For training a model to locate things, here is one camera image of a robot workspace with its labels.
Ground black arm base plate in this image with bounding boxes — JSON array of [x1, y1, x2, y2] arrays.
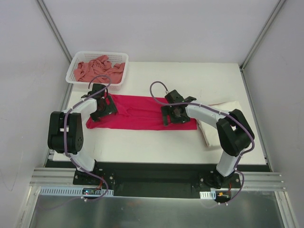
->
[[46, 160, 240, 197]]

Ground left corner aluminium post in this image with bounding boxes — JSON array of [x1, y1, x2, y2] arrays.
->
[[36, 0, 72, 63]]

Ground right white cable duct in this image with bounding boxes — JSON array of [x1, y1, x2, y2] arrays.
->
[[199, 190, 216, 200]]

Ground white cable duct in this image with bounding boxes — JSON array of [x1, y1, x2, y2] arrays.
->
[[40, 187, 114, 197], [199, 190, 216, 200]]

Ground left white cable duct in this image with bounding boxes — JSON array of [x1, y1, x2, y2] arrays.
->
[[40, 187, 114, 197]]

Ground salmon pink t shirt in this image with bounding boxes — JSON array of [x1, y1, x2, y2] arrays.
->
[[74, 55, 125, 84]]

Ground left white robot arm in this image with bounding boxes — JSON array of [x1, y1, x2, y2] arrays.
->
[[47, 84, 118, 185]]

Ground folded white t shirt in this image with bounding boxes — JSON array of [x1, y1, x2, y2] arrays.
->
[[197, 101, 242, 148]]

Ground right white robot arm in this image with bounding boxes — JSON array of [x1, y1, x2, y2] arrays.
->
[[161, 90, 255, 189]]

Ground white plastic basket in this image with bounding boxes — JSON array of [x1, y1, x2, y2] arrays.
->
[[66, 51, 129, 91]]

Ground magenta t shirt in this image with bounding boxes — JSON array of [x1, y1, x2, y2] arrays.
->
[[86, 94, 197, 131]]

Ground corner aluminium post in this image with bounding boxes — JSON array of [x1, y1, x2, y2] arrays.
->
[[239, 0, 288, 69], [36, 0, 72, 63]]

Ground right corner aluminium post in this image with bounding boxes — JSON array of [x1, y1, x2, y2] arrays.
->
[[239, 0, 288, 69]]

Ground aluminium front rail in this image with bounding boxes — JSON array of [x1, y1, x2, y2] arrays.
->
[[29, 167, 286, 191]]

